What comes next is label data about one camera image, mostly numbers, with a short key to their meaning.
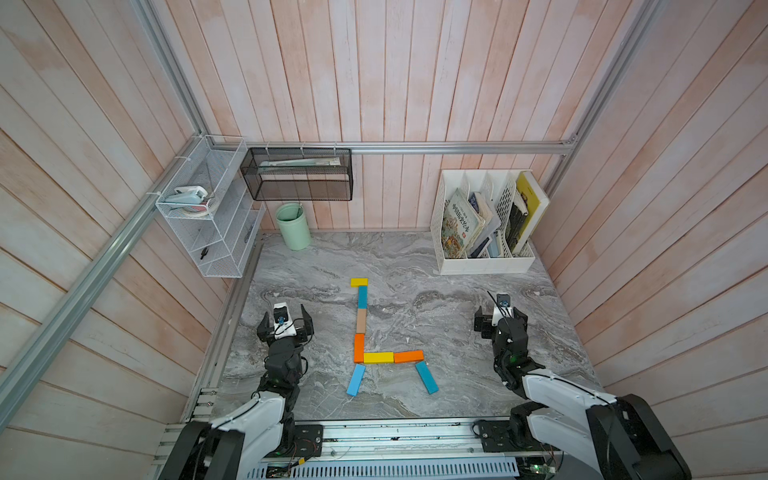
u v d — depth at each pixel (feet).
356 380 2.72
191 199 2.25
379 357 2.84
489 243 3.33
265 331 2.41
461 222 3.31
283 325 2.25
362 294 3.38
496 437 2.40
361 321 3.12
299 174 3.41
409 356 2.87
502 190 3.53
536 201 3.04
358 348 2.96
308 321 2.54
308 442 2.40
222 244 2.56
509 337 2.13
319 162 2.97
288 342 2.12
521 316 2.67
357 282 3.42
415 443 2.41
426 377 2.75
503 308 2.41
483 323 2.61
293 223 3.43
